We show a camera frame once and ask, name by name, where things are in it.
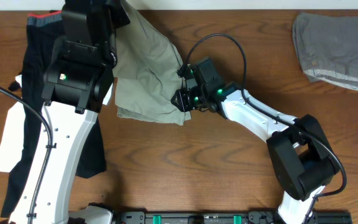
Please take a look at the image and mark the khaki green shorts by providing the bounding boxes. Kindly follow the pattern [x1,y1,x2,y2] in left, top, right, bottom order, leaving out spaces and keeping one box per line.
[112,1,191,126]

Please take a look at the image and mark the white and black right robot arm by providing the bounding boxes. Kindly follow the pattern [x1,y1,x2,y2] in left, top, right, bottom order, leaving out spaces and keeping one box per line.
[171,80,347,223]

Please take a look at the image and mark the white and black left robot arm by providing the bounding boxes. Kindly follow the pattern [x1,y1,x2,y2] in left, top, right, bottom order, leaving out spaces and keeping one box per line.
[9,1,130,223]

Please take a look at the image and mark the black pants with red waistband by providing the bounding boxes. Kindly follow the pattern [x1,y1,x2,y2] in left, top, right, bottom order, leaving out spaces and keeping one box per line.
[1,11,106,218]

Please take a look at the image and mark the folded grey shorts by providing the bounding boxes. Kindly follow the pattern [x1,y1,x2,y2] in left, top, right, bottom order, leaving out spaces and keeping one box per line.
[292,12,358,91]

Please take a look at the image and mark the white garment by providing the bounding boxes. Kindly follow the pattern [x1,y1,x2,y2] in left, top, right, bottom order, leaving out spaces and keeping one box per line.
[0,74,114,173]

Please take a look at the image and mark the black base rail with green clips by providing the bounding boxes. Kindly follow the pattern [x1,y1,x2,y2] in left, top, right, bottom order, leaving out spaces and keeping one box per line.
[112,210,352,224]

